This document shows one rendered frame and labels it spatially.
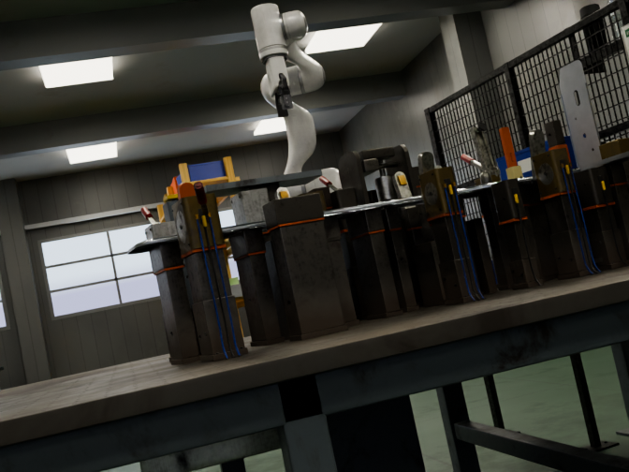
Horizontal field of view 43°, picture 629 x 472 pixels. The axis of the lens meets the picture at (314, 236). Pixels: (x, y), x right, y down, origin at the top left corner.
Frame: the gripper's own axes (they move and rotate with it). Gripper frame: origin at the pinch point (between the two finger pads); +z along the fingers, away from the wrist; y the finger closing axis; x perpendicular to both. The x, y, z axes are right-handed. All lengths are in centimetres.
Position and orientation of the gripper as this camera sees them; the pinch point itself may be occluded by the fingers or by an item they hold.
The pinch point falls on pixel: (285, 110)
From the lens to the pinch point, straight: 241.6
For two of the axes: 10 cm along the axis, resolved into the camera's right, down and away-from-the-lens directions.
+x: 9.6, -1.9, 1.9
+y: 1.8, -1.1, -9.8
